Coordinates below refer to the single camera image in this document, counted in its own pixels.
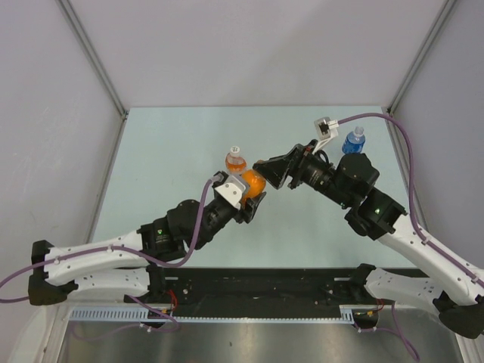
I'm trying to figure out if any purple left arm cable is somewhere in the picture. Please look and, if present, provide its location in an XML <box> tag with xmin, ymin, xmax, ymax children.
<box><xmin>0</xmin><ymin>173</ymin><xmax>220</xmax><ymax>306</ymax></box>

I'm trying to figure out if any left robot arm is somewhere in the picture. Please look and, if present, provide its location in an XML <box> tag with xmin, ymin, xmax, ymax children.
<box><xmin>27</xmin><ymin>183</ymin><xmax>265</xmax><ymax>306</ymax></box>

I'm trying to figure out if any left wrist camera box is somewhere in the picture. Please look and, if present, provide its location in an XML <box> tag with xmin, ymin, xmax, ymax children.
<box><xmin>213</xmin><ymin>171</ymin><xmax>250</xmax><ymax>210</ymax></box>

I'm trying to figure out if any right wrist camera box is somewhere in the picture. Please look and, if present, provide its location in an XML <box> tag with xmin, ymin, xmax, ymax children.
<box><xmin>313</xmin><ymin>117</ymin><xmax>339</xmax><ymax>154</ymax></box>

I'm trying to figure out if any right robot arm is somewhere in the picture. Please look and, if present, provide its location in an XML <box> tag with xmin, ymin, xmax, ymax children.
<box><xmin>253</xmin><ymin>144</ymin><xmax>483</xmax><ymax>339</ymax></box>

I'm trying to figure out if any white slotted cable duct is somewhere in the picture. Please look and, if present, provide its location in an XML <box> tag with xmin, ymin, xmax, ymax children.
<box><xmin>69</xmin><ymin>306</ymin><xmax>355</xmax><ymax>324</ymax></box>

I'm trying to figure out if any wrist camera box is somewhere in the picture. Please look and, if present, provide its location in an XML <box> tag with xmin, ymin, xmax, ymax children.
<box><xmin>213</xmin><ymin>171</ymin><xmax>250</xmax><ymax>210</ymax></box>
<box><xmin>313</xmin><ymin>117</ymin><xmax>339</xmax><ymax>154</ymax></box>

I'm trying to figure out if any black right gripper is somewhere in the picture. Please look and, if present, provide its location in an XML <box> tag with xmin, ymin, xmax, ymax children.
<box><xmin>252</xmin><ymin>139</ymin><xmax>352</xmax><ymax>208</ymax></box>

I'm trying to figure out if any blue Pocari Sweat bottle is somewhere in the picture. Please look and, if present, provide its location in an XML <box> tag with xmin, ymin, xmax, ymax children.
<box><xmin>342</xmin><ymin>126</ymin><xmax>366</xmax><ymax>154</ymax></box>

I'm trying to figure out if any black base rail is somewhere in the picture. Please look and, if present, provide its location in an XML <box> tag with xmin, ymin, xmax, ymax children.
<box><xmin>109</xmin><ymin>264</ymin><xmax>432</xmax><ymax>307</ymax></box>

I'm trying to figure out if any small orange bottle gold cap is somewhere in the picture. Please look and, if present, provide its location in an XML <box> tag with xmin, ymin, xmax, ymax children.
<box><xmin>241</xmin><ymin>169</ymin><xmax>266</xmax><ymax>201</ymax></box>

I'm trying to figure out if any orange tea bottle white cap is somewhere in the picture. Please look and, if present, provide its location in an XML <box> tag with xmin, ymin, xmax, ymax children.
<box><xmin>225</xmin><ymin>146</ymin><xmax>247</xmax><ymax>175</ymax></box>

